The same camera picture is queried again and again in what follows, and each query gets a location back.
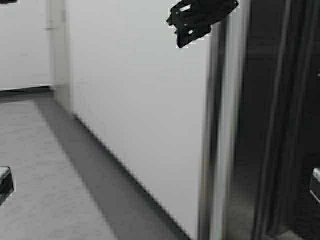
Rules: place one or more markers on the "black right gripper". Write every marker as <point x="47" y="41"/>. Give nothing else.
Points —
<point x="193" y="19"/>

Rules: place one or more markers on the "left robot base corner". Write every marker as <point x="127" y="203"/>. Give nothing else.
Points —
<point x="6" y="183"/>

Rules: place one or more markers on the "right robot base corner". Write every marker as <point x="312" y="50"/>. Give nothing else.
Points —
<point x="314" y="187"/>

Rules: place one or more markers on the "steel elevator door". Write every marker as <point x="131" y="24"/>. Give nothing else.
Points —
<point x="262" y="129"/>

